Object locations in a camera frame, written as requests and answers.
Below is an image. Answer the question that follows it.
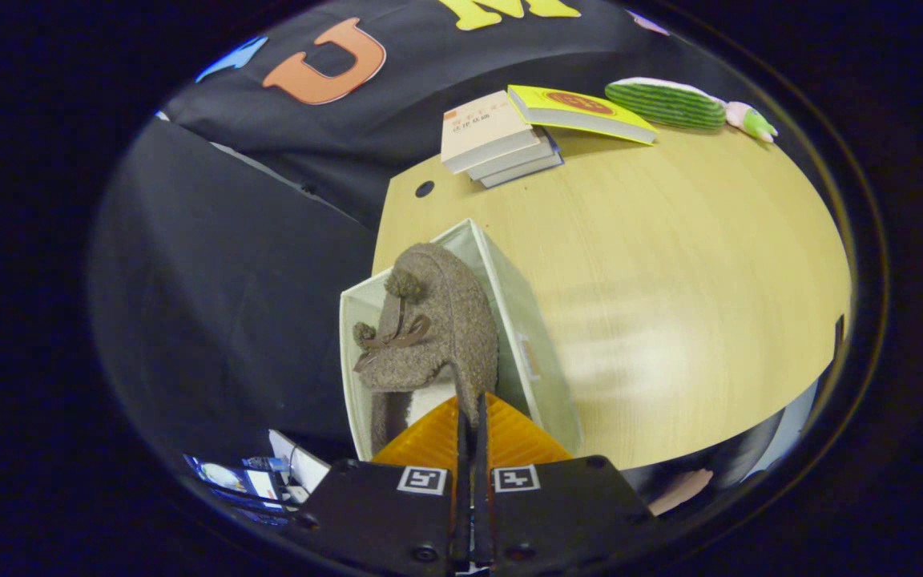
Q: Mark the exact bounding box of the brown fuzzy shoe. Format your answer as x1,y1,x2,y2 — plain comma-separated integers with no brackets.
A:
352,243,500,454

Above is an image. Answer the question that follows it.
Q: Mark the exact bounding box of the watermelon slice plush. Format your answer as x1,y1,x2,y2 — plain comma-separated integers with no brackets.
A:
604,77,727,131

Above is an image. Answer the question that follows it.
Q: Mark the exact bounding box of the laptop with lit screen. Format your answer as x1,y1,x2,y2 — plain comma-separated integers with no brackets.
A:
183,454,286,514

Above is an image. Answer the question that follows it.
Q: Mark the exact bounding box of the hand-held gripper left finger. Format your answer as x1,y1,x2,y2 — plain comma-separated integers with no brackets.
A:
289,395,474,577

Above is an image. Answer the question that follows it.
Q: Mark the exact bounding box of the yellow book red oval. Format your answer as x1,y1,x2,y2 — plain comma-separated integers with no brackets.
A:
507,85,659,145

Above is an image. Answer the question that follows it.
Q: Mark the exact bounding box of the pink and green plush toy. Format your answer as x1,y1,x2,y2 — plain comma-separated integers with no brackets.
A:
724,101,779,143

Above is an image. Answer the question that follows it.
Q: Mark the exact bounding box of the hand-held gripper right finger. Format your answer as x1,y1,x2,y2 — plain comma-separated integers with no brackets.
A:
474,392,656,577

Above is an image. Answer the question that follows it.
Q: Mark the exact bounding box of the pinkish blurred object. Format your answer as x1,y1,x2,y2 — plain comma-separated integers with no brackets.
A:
647,469,715,516

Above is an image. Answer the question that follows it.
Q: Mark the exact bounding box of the pale green fabric storage box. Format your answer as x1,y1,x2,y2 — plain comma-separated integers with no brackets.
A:
339,218,584,462

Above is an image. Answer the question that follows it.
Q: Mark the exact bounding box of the white side desk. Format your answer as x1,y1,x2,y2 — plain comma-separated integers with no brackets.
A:
268,430,332,494

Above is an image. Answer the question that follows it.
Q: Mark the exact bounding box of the white book orange corner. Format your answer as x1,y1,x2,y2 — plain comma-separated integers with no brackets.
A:
441,91,540,175

